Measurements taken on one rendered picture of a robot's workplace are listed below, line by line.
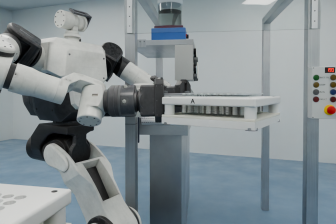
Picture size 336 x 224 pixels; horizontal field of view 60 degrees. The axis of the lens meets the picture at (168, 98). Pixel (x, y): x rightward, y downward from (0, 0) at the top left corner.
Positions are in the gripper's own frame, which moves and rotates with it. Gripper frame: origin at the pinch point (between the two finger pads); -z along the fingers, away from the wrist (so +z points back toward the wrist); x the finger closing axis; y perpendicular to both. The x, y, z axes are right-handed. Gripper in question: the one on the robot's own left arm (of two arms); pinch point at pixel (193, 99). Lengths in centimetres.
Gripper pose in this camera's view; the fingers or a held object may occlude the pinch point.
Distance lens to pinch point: 91.1
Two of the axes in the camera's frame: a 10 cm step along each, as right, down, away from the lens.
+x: 0.2, 10.0, 0.1
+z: -7.6, 0.1, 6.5
